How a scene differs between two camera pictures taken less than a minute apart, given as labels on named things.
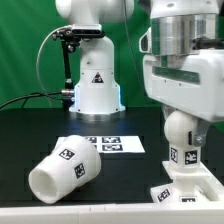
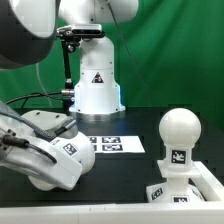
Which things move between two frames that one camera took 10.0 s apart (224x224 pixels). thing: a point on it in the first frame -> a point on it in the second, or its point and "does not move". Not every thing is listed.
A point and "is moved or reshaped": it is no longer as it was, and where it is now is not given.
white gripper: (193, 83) -> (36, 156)
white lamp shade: (73, 165) is moved or reshaped
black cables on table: (34, 94) does not move
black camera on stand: (86, 29) does not move
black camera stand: (69, 41) does not move
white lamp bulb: (179, 131) is moved or reshaped
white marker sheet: (115, 144) does not move
